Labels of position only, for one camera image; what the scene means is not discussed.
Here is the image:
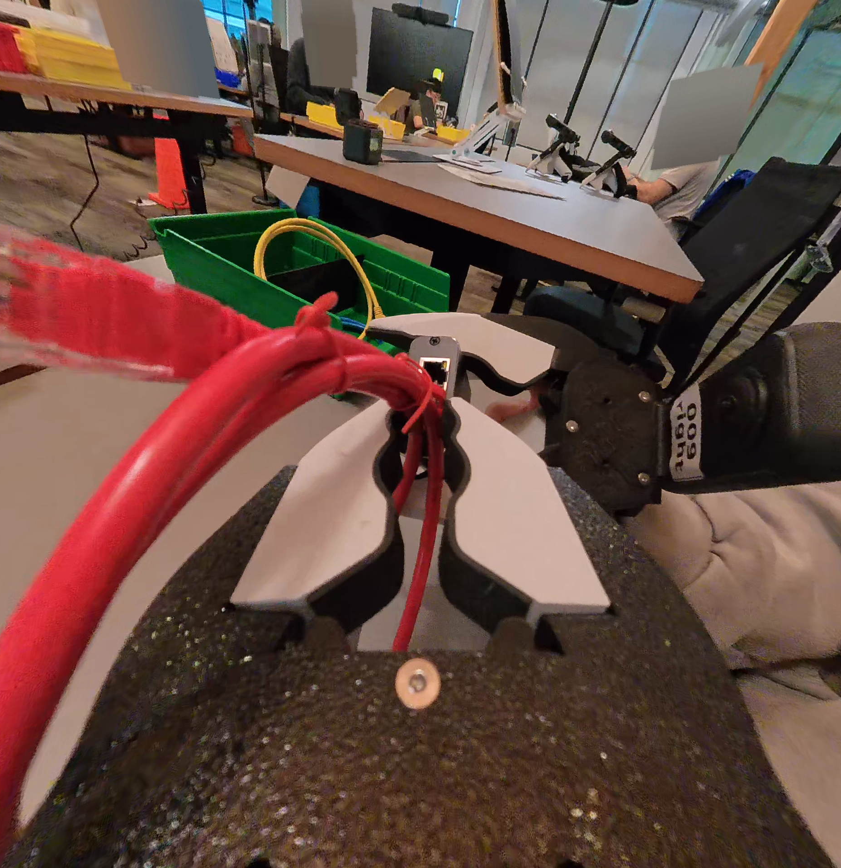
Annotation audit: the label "black ethernet splitter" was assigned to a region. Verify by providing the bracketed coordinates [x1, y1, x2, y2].
[408, 334, 463, 402]

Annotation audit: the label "red ethernet cable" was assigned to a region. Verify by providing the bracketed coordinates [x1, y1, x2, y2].
[0, 224, 457, 838]

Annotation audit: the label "black floor lamp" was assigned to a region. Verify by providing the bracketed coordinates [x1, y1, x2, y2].
[563, 0, 640, 126]

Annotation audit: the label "wood-edged table with black legs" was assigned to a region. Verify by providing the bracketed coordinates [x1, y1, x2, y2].
[0, 68, 255, 214]

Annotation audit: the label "wooden board on white arm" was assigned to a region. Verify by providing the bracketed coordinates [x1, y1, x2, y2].
[451, 0, 528, 165]

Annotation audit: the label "grey wood-edged table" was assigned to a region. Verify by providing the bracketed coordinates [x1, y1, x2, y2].
[254, 132, 705, 304]

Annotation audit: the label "black computer monitor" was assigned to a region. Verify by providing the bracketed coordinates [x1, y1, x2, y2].
[366, 7, 474, 103]

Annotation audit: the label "stack of yellow bins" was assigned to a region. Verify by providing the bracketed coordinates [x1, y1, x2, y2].
[17, 30, 131, 90]

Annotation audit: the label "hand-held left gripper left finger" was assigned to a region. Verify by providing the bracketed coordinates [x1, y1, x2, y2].
[229, 403, 406, 637]

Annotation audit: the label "person's pale sweatshirt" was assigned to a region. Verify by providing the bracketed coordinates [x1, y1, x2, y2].
[732, 668, 841, 868]

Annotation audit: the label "orange traffic cone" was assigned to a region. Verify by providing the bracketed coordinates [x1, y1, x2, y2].
[148, 139, 192, 208]

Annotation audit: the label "green plastic bin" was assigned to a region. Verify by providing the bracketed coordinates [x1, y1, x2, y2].
[148, 210, 452, 360]

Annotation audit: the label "blue striped jacket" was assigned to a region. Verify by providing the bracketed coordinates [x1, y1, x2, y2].
[695, 170, 757, 218]

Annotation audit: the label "yellow ethernet cable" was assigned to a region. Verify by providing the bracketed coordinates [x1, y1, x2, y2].
[253, 218, 387, 341]

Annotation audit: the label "black mesh office chair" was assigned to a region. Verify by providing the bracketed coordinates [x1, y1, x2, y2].
[654, 156, 841, 401]

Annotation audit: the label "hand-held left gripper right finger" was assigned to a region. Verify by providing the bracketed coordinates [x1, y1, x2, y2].
[438, 399, 611, 635]

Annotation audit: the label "stack of red bins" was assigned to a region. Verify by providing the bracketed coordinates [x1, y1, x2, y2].
[0, 19, 28, 74]

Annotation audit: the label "white papers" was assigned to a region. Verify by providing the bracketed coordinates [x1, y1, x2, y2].
[434, 157, 565, 202]

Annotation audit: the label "dark green box device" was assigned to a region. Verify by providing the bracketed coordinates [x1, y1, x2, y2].
[342, 118, 385, 165]

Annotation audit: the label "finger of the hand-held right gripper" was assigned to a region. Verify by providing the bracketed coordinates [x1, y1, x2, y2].
[485, 410, 556, 469]
[365, 312, 557, 396]

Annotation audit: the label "spare gripper on white stand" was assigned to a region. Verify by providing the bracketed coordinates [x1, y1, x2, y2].
[582, 129, 640, 199]
[525, 114, 583, 183]

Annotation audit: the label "teal chair seat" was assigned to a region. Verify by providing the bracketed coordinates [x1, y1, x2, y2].
[522, 285, 662, 357]

